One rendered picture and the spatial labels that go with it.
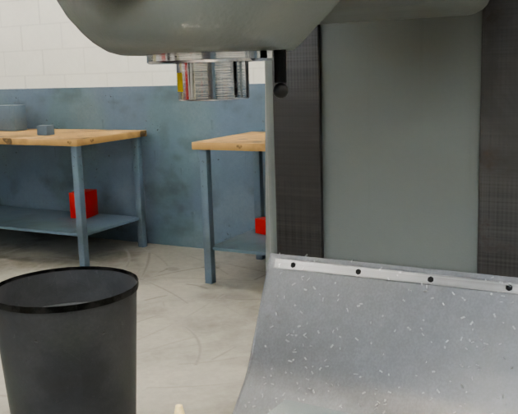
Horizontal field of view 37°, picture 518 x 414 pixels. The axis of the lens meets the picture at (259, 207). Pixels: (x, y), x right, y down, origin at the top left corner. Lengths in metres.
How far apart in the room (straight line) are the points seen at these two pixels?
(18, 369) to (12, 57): 4.50
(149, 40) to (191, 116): 5.14
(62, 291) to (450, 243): 2.10
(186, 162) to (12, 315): 3.39
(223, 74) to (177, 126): 5.17
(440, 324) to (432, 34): 0.31
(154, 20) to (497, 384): 0.54
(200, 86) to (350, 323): 0.45
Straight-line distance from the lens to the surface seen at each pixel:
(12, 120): 6.28
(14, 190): 6.84
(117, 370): 2.50
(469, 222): 0.84
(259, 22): 0.44
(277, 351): 0.91
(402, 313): 0.86
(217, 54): 0.47
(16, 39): 6.68
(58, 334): 2.38
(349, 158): 0.88
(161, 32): 0.43
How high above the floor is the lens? 1.30
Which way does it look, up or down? 10 degrees down
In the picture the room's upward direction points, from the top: 2 degrees counter-clockwise
